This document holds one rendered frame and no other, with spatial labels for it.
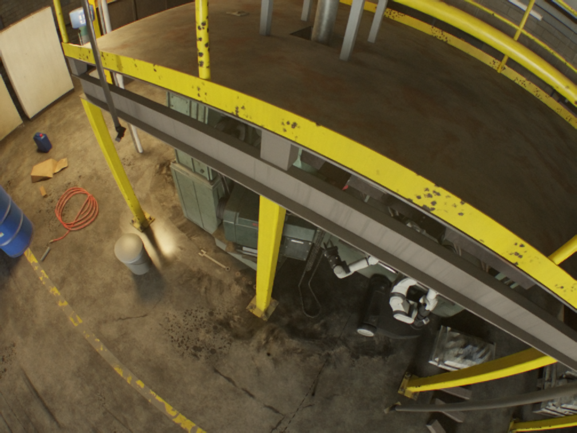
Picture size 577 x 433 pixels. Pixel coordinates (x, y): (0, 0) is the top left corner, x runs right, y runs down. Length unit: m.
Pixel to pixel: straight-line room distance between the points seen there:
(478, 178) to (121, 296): 3.04
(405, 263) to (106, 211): 3.34
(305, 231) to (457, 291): 1.30
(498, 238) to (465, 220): 0.13
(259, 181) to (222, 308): 1.74
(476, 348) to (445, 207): 2.50
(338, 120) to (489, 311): 1.06
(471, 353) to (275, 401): 1.98
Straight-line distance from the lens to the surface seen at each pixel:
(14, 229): 3.98
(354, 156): 0.86
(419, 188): 0.86
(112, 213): 3.67
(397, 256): 1.21
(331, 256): 2.06
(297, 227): 2.19
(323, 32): 1.92
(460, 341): 3.16
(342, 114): 1.13
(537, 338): 1.64
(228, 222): 2.26
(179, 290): 2.91
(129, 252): 2.81
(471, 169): 1.24
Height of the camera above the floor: 2.65
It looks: 54 degrees down
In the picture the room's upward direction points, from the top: 11 degrees clockwise
